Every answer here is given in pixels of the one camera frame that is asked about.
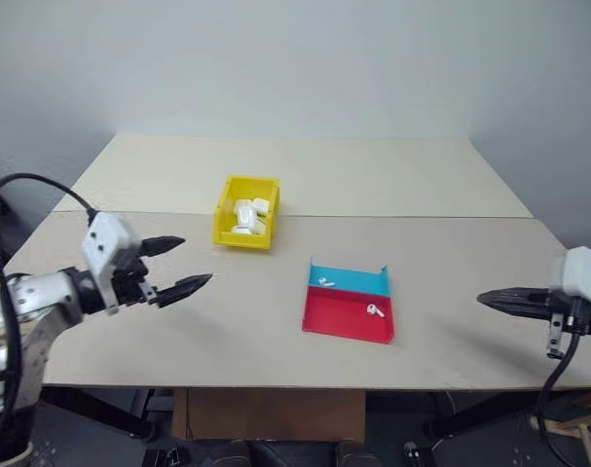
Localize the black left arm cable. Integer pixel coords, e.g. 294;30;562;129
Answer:
0;173;101;467

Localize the teal tray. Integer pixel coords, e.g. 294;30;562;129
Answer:
307;255;390;299

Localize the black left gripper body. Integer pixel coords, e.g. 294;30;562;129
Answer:
112;245;160;308

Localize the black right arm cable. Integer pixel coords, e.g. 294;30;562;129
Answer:
532;330;584;467

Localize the yellow plastic bin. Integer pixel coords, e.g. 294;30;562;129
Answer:
211;173;282;252

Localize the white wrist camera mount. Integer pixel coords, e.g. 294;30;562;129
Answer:
551;246;591;345
80;211;141;316

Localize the wooden frame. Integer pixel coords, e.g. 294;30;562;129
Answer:
542;388;591;461

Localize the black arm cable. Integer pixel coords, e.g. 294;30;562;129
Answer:
532;330;584;467
0;173;101;467

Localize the black table leg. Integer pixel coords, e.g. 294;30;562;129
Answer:
40;388;156;440
423;388;572;440

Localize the dark rounded shape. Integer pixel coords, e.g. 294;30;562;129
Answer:
215;439;253;467
334;439;380;467

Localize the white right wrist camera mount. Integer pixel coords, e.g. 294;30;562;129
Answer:
551;246;591;345

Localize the brown cardboard box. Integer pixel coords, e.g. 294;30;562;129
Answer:
171;388;367;445

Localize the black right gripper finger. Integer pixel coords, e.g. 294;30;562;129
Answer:
484;301;552;320
476;286;552;305

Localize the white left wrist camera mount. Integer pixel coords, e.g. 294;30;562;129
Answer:
80;211;141;316

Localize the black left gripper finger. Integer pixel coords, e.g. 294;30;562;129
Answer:
139;235;187;260
155;272;214;309

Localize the red tray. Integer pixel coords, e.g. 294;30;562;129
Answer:
301;284;397;346

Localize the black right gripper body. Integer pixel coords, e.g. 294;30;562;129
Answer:
545;288;591;359

